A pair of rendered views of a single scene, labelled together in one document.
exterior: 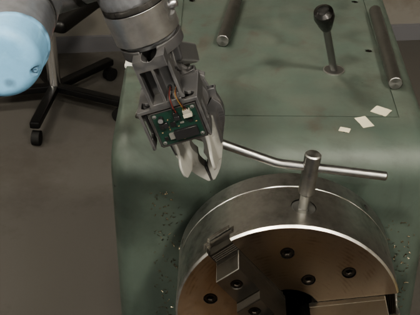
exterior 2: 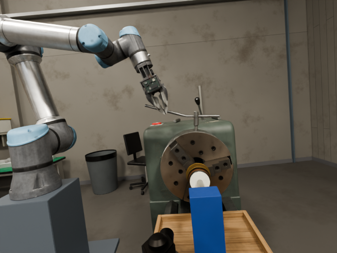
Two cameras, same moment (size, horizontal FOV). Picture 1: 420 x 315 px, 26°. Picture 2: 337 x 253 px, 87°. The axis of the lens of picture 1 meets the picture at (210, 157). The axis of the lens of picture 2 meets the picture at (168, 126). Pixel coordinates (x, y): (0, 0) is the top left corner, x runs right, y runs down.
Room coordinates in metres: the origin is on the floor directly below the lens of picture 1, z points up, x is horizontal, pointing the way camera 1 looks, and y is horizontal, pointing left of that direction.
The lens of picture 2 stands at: (0.19, -0.06, 1.33)
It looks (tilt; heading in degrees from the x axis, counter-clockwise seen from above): 4 degrees down; 4
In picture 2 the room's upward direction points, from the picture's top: 6 degrees counter-clockwise
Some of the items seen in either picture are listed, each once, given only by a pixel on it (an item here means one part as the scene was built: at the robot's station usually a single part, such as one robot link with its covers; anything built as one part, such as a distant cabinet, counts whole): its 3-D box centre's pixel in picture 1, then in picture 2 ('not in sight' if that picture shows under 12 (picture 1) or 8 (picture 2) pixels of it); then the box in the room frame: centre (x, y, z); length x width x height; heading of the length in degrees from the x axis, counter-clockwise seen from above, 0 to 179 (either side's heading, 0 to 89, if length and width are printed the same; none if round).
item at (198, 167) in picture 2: not in sight; (198, 176); (0.84, -0.11, 1.08); 0.09 x 0.09 x 0.09; 89
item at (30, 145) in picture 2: not in sight; (32, 143); (0.78, 0.47, 1.27); 0.13 x 0.12 x 0.14; 1
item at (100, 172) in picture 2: not in sight; (103, 171); (3.41, 1.48, 0.36); 0.58 x 0.56 x 0.71; 5
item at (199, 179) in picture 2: not in sight; (201, 188); (0.73, -0.11, 1.08); 0.13 x 0.07 x 0.07; 179
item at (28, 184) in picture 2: not in sight; (35, 176); (0.77, 0.47, 1.15); 0.15 x 0.15 x 0.10
